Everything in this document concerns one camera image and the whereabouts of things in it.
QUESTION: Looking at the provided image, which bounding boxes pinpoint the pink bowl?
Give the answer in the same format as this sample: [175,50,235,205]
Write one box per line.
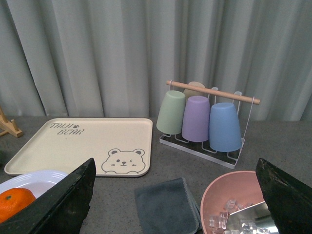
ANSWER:
[200,171,264,234]

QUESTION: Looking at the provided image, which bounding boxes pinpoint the blue tumbler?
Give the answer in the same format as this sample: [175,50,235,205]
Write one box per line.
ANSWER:
[209,102,242,152]

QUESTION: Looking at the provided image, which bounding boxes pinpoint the wooden peg drying rack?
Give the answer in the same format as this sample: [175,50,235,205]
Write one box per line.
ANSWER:
[0,108,23,138]

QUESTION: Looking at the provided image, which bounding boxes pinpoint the clear ice cubes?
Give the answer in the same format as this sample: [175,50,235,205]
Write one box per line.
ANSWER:
[209,201,278,234]

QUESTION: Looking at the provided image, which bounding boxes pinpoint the metal ice scoop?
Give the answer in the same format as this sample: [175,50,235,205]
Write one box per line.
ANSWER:
[226,201,279,234]

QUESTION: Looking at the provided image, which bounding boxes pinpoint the orange mandarin fruit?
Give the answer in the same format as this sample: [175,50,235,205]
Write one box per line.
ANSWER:
[0,188,36,223]

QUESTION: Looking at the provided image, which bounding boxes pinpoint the light green tumbler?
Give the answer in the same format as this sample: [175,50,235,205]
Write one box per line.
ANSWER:
[156,90,186,135]

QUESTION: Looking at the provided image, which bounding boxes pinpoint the cream bear tray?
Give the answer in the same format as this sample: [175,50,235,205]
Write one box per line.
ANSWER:
[4,118,153,177]

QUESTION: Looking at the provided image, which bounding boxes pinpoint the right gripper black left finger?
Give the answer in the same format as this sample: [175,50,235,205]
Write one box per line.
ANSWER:
[0,158,96,234]

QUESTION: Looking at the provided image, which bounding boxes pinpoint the grey curtain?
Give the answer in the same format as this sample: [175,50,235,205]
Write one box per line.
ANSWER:
[0,0,312,121]

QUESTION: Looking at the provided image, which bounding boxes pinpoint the white wire cup rack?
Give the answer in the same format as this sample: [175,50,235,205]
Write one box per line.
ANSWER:
[156,80,260,169]

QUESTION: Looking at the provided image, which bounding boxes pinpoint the white round plate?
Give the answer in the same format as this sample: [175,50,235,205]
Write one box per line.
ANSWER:
[0,170,68,198]

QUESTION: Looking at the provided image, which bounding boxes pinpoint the grey folded cloth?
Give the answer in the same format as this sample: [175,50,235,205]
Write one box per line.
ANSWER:
[135,177,202,234]

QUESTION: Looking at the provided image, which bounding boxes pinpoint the purple tumbler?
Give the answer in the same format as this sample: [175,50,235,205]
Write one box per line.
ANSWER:
[182,96,210,142]

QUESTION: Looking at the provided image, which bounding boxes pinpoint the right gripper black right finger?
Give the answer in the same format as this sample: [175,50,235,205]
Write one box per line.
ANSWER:
[255,158,312,234]

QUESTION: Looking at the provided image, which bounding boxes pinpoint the beige tumbler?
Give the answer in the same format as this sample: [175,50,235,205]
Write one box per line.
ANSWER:
[183,81,206,102]

